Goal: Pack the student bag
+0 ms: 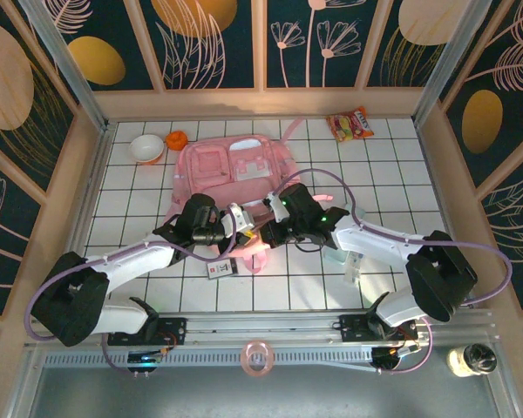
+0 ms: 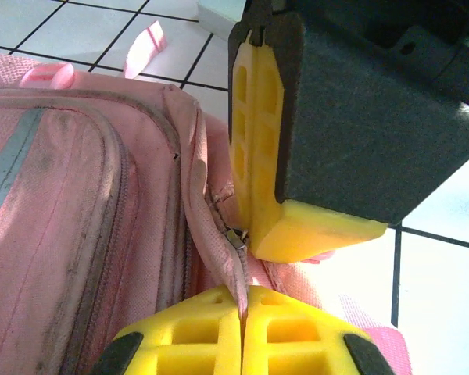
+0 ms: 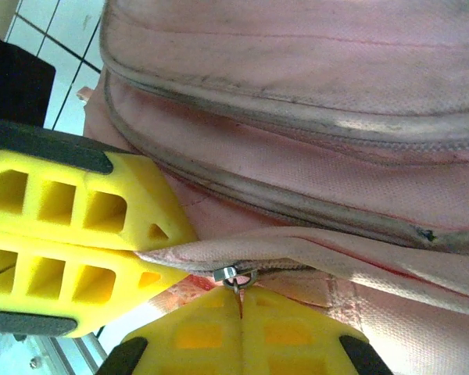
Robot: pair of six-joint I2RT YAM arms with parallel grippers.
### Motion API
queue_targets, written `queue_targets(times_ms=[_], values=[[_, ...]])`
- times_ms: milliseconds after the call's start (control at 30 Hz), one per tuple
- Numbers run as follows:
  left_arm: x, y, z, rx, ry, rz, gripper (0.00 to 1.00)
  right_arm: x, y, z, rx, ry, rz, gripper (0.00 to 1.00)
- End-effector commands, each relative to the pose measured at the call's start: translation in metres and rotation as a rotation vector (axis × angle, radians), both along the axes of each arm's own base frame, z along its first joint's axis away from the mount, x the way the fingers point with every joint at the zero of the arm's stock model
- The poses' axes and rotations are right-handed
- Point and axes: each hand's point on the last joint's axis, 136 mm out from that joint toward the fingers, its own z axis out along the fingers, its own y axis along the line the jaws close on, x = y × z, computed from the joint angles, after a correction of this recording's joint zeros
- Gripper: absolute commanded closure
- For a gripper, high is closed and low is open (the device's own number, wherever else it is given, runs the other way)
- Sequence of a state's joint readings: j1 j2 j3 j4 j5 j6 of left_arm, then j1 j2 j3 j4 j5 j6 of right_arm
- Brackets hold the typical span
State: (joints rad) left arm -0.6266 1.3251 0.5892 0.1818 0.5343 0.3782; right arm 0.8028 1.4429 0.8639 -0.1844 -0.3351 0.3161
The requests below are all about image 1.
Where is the pink tape roll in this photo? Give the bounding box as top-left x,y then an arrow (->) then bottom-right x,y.
240,340 -> 275,378

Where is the bottle with black cap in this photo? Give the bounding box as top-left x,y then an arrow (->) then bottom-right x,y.
446,342 -> 499,378

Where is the pink student backpack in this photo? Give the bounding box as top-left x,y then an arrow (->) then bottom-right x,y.
164,116 -> 335,274

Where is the aluminium table edge rail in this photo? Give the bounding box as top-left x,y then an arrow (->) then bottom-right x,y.
411,119 -> 463,245
65,120 -> 118,262

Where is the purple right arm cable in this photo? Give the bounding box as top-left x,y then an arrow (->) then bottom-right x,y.
269,168 -> 513,375

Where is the aluminium frame post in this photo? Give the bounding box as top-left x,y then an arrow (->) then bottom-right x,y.
19,0 -> 111,131
412,0 -> 494,128

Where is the long aluminium base rail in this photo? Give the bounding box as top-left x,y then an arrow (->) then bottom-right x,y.
25,307 -> 502,347

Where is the black and white card box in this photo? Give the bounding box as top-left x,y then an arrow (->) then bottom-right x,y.
205,259 -> 240,281

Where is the small black circuit board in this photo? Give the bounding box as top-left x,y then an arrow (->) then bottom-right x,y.
127,347 -> 163,376
371,343 -> 420,374

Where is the slotted grey cable duct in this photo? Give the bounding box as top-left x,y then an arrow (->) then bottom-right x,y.
43,350 -> 458,370

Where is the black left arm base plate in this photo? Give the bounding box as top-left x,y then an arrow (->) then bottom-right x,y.
107,317 -> 187,347

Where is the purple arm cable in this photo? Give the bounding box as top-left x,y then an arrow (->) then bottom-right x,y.
269,168 -> 513,375
29,203 -> 245,375

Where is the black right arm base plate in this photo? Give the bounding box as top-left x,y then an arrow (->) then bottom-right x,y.
339,313 -> 419,345

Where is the white bowl with orange base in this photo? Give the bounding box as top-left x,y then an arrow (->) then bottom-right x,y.
128,133 -> 166,165

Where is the orange snack packet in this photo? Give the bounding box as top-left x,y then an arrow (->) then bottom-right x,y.
325,106 -> 375,143

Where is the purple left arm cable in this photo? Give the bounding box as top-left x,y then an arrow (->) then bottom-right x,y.
29,203 -> 245,375

